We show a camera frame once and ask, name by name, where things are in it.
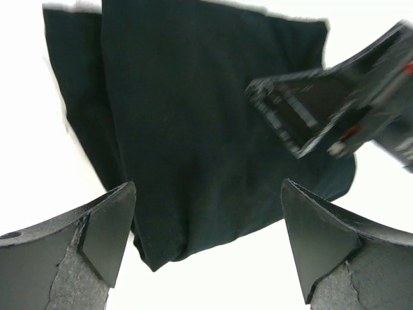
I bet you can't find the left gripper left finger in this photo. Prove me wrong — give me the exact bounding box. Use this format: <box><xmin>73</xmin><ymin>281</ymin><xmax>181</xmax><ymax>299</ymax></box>
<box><xmin>1</xmin><ymin>182</ymin><xmax>136</xmax><ymax>310</ymax></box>

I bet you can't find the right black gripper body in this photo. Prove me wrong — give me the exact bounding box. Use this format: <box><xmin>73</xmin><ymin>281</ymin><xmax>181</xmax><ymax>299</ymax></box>
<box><xmin>246</xmin><ymin>21</ymin><xmax>412</xmax><ymax>171</ymax></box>

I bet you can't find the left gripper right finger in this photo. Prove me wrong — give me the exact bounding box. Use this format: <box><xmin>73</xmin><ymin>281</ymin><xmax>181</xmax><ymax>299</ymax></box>
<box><xmin>281</xmin><ymin>180</ymin><xmax>412</xmax><ymax>310</ymax></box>

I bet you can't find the black t shirt blue logo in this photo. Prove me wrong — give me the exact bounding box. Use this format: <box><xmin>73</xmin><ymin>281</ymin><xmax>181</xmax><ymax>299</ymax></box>
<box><xmin>43</xmin><ymin>1</ymin><xmax>356</xmax><ymax>271</ymax></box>

